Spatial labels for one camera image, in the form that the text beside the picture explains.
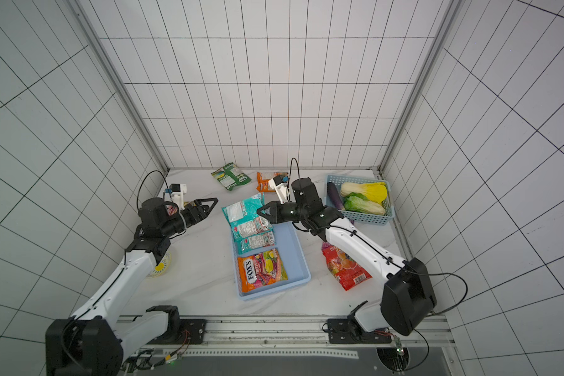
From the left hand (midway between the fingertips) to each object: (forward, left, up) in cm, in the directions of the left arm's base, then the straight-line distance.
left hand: (212, 207), depth 79 cm
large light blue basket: (-8, -28, -21) cm, 36 cm away
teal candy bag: (-4, -14, -18) cm, 23 cm away
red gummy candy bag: (-16, -47, -16) cm, 52 cm away
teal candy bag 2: (-5, -12, +2) cm, 13 cm away
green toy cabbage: (+12, -57, -14) cm, 60 cm away
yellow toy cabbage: (+18, -65, -13) cm, 68 cm away
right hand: (-5, -14, +4) cm, 16 cm away
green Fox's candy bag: (+32, +2, -19) cm, 37 cm away
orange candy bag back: (+26, -14, -19) cm, 35 cm away
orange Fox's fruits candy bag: (-15, -17, -19) cm, 29 cm away
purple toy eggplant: (+21, -49, -19) cm, 56 cm away
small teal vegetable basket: (+6, -60, -16) cm, 63 cm away
